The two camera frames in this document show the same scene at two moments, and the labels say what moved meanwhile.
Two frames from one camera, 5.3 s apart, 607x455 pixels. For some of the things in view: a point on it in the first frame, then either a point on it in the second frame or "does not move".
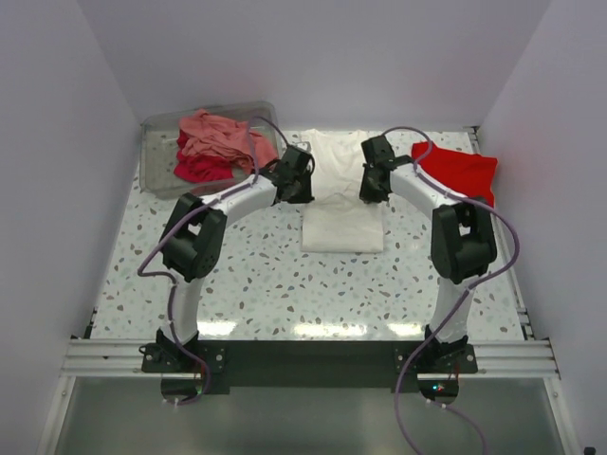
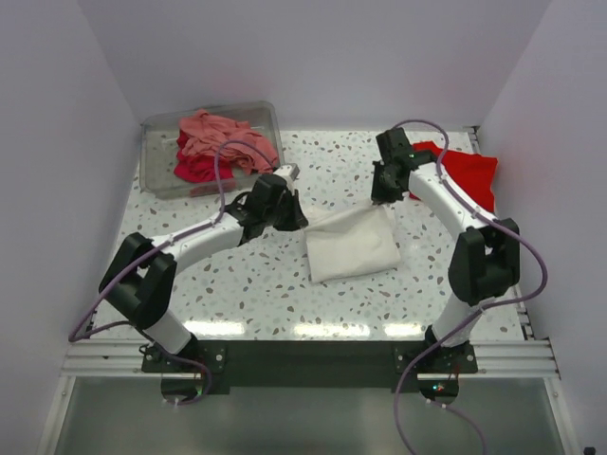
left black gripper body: (303, 188) to (268, 215)
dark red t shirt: (195, 168) does not move
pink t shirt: (227, 138) does not move
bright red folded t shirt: (465, 173) does not move
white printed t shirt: (339, 220) to (349, 242)
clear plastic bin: (158, 145) does not move
